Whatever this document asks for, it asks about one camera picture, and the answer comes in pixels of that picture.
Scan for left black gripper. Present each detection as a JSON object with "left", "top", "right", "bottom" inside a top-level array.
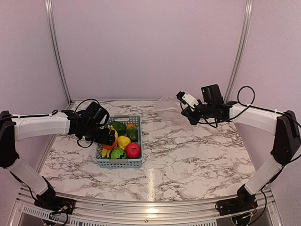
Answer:
[{"left": 84, "top": 123, "right": 115, "bottom": 146}]

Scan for orange toy orange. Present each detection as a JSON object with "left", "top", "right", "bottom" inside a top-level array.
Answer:
[{"left": 102, "top": 137, "right": 118, "bottom": 150}]

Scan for yellow toy bananas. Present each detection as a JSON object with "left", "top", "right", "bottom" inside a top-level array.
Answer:
[{"left": 102, "top": 125, "right": 113, "bottom": 158}]

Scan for yellow toy pear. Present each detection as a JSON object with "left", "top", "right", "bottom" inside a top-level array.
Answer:
[{"left": 118, "top": 136, "right": 131, "bottom": 150}]

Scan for green toy apple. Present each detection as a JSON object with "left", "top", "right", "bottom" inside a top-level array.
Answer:
[{"left": 110, "top": 147, "right": 127, "bottom": 160}]

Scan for red toy apple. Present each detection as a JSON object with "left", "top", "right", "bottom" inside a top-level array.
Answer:
[{"left": 125, "top": 143, "right": 141, "bottom": 159}]

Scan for clear zip top bag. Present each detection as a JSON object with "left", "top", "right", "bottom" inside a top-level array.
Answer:
[{"left": 155, "top": 96, "right": 190, "bottom": 129}]

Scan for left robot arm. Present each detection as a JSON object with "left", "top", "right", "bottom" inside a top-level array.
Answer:
[{"left": 0, "top": 110, "right": 115, "bottom": 210}]

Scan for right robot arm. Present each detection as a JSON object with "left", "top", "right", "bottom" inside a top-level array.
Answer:
[{"left": 180, "top": 98, "right": 301, "bottom": 215}]

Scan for dark green toy pepper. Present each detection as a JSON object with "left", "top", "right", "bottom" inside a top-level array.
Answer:
[{"left": 111, "top": 121, "right": 127, "bottom": 136}]

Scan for light blue plastic basket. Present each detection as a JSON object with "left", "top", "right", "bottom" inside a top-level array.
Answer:
[{"left": 95, "top": 115, "right": 143, "bottom": 169}]

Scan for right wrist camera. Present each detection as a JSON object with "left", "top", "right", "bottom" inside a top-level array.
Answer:
[{"left": 176, "top": 84, "right": 223, "bottom": 109}]

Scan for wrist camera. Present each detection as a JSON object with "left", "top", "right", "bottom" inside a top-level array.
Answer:
[
  {"left": 78, "top": 102, "right": 110, "bottom": 127},
  {"left": 176, "top": 84, "right": 223, "bottom": 109}
]

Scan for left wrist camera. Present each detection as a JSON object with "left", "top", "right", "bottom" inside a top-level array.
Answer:
[{"left": 78, "top": 102, "right": 110, "bottom": 127}]

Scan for front aluminium rail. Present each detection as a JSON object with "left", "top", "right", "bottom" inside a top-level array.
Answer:
[{"left": 8, "top": 186, "right": 283, "bottom": 226}]

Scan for right aluminium frame post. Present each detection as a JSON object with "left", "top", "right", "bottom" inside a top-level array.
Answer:
[{"left": 224, "top": 0, "right": 253, "bottom": 101}]

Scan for aluminium frame post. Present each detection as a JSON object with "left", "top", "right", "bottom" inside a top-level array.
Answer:
[
  {"left": 224, "top": 0, "right": 253, "bottom": 101},
  {"left": 45, "top": 0, "right": 72, "bottom": 105}
]

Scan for left aluminium frame post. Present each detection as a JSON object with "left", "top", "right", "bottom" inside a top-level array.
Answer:
[{"left": 45, "top": 0, "right": 72, "bottom": 105}]

